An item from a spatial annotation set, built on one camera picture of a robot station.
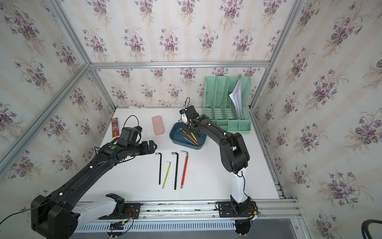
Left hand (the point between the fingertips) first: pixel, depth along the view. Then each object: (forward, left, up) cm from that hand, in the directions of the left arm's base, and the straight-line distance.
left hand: (152, 147), depth 80 cm
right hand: (+19, -21, -5) cm, 28 cm away
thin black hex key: (-4, -3, -15) cm, 16 cm away
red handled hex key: (-5, -18, -15) cm, 24 cm away
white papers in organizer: (+31, -50, +11) cm, 60 cm away
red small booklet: (+27, +34, -15) cm, 46 cm away
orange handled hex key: (+17, -20, -14) cm, 30 cm away
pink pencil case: (+27, +3, -15) cm, 31 cm away
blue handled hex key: (+12, -21, -14) cm, 28 cm away
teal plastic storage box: (+16, -13, -14) cm, 25 cm away
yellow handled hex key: (+12, -23, -7) cm, 27 cm away
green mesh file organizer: (+48, -52, -10) cm, 71 cm away
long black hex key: (-17, -13, -14) cm, 25 cm away
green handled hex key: (-6, -8, -16) cm, 19 cm away
